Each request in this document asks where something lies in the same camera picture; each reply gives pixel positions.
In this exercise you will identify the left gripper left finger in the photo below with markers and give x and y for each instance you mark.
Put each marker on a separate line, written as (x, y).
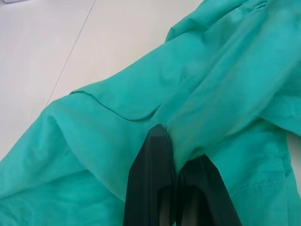
(152, 176)

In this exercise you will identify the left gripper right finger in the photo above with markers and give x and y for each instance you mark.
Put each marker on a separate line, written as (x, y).
(202, 195)

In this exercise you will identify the green shorts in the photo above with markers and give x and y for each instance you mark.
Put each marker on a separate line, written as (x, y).
(211, 82)

